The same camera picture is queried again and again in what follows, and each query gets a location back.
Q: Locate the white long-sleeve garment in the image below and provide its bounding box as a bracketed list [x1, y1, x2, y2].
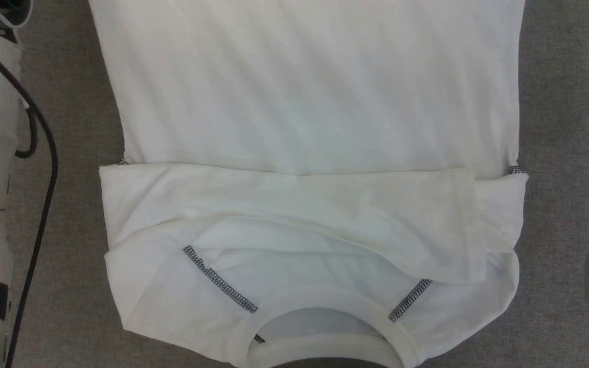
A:
[87, 0, 530, 368]

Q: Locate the short black left arm cable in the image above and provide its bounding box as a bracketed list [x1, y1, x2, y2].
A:
[14, 105, 38, 159]

